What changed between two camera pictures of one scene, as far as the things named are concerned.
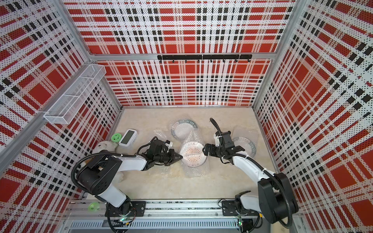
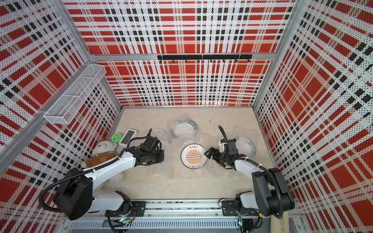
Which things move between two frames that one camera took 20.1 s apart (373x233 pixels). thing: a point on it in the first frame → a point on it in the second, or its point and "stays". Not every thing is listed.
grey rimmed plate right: (248, 145) stays
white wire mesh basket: (64, 110) stays
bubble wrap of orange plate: (195, 160) → (181, 171)
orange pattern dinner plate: (193, 155) stays
